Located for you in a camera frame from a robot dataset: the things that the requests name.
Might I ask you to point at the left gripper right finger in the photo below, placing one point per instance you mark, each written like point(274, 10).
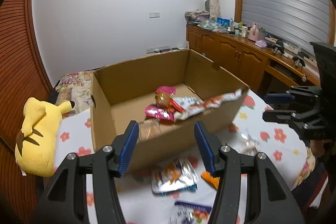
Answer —
point(209, 147)

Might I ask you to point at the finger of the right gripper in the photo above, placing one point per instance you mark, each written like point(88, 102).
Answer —
point(283, 117)
point(279, 98)

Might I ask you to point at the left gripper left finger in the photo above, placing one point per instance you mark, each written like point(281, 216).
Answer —
point(124, 146)

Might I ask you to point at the brown cookie packet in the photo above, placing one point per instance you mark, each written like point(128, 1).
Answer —
point(149, 129)

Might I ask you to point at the silver red snack packet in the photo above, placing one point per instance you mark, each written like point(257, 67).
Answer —
point(186, 107)

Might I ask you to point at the pink chicken snack packet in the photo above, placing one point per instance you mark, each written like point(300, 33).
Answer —
point(162, 109)

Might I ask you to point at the wooden cabinet desk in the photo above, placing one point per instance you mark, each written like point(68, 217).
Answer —
point(263, 71)

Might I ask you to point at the orange clear snack packet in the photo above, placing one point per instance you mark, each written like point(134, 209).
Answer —
point(212, 181)

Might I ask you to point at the silver orange snack packet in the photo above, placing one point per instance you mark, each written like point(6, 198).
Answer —
point(178, 176)

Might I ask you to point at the brown cardboard box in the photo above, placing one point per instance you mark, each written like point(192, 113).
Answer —
point(121, 93)

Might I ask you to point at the pink bottle on desk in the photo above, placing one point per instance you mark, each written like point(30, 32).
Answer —
point(254, 33)

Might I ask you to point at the blue white snack packet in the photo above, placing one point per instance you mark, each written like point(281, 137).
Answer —
point(190, 213)

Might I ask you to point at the floral quilt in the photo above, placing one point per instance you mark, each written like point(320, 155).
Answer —
point(75, 87)

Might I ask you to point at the yellow pikachu plush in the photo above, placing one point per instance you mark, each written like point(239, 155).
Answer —
point(36, 142)

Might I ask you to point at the wooden slatted wardrobe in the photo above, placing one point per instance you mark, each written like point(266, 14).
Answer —
point(23, 76)

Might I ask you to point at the white wall switch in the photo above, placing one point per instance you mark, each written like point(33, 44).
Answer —
point(154, 15)

